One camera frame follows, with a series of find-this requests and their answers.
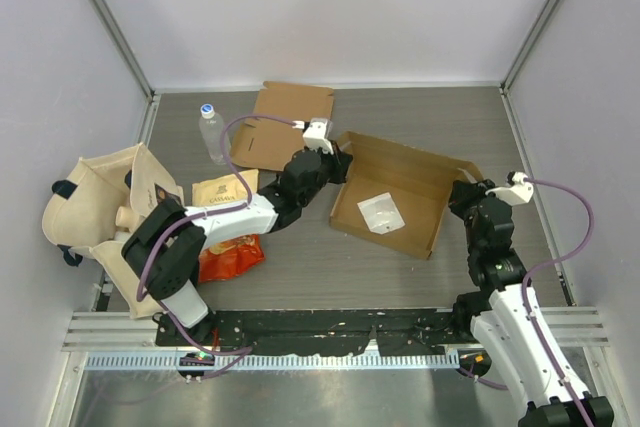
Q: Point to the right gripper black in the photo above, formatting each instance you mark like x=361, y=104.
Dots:
x=461, y=193

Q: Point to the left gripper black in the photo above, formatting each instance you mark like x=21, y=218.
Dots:
x=339, y=162

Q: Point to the large brown cardboard box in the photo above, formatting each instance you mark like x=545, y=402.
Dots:
x=418, y=182

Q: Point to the small clear plastic bag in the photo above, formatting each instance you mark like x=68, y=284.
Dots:
x=381, y=214

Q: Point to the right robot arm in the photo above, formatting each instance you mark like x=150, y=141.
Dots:
x=504, y=316

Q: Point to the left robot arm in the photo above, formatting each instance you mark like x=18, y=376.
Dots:
x=164, y=250

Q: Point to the small flat cardboard box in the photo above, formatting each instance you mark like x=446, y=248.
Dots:
x=267, y=144

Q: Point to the clear plastic water bottle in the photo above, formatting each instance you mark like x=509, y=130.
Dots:
x=212, y=128

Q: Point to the cassava chips bag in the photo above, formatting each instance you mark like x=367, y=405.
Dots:
x=231, y=258

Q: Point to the beige bottle in tote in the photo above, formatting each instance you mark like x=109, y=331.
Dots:
x=126, y=218

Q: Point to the beige canvas tote bag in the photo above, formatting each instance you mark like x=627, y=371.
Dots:
x=79, y=219

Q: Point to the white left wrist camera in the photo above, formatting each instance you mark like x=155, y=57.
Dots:
x=315, y=134

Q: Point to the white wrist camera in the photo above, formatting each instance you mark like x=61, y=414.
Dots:
x=315, y=134
x=518, y=190

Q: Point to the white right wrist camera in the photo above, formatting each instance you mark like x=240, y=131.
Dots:
x=518, y=190

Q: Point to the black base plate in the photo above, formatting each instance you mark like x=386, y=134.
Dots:
x=328, y=333

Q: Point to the right aluminium frame post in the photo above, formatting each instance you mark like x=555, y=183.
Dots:
x=537, y=29

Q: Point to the aluminium frame post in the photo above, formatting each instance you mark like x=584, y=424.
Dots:
x=126, y=52
x=537, y=29

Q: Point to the left aluminium frame post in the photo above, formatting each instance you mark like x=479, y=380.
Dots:
x=126, y=52

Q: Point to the slotted cable duct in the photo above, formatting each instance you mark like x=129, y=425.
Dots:
x=168, y=360

